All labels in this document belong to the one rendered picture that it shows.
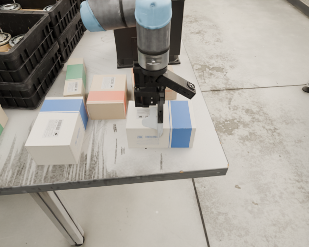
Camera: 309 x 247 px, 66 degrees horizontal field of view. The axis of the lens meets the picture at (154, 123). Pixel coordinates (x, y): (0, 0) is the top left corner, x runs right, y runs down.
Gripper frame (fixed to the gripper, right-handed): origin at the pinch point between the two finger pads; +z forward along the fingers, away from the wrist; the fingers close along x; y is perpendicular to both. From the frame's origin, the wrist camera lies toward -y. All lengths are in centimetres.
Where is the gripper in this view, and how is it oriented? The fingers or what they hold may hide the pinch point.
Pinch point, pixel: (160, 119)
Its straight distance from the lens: 73.3
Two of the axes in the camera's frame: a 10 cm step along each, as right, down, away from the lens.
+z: 0.0, 6.9, 7.2
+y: -10.0, 0.0, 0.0
